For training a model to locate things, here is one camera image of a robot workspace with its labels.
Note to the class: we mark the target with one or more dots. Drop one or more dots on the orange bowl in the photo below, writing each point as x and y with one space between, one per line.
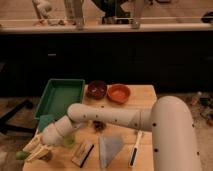
118 93

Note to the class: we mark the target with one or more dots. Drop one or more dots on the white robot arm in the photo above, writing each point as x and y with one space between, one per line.
169 120

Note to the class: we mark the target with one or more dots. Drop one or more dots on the green pepper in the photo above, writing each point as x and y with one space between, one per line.
22 155

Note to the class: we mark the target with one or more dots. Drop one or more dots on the teal sponge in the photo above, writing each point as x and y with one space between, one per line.
44 121

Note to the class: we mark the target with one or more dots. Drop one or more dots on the grey folded cloth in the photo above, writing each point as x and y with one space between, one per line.
109 147

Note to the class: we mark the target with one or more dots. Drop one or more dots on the dark red bowl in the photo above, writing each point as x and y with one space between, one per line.
96 89

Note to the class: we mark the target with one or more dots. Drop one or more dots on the dark brown small object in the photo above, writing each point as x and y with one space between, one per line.
99 126

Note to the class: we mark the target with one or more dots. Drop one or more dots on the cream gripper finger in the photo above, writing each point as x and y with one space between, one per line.
38 152
34 145

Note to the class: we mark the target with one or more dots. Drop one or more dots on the metal cup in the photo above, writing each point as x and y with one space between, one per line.
47 157

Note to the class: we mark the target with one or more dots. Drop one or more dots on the green plastic tray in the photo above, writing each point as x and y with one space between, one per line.
58 95

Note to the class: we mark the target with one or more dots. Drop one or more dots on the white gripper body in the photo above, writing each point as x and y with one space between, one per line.
50 136

